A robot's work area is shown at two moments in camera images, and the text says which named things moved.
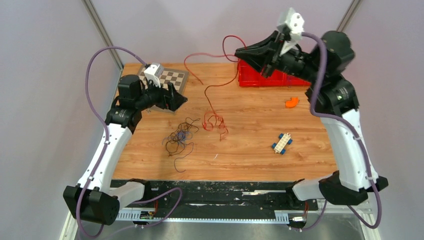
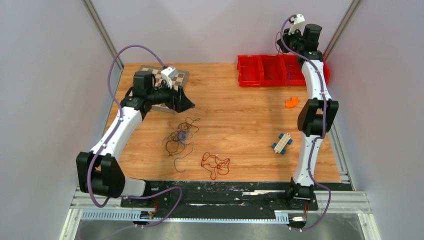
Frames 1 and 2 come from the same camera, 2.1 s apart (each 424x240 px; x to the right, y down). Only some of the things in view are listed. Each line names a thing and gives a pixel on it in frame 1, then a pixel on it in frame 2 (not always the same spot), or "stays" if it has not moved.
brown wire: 177,143 stays
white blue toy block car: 284,139 stays
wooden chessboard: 179,78 stays
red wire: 211,119 → 211,162
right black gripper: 266,51 → 287,37
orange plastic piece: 292,103 stays
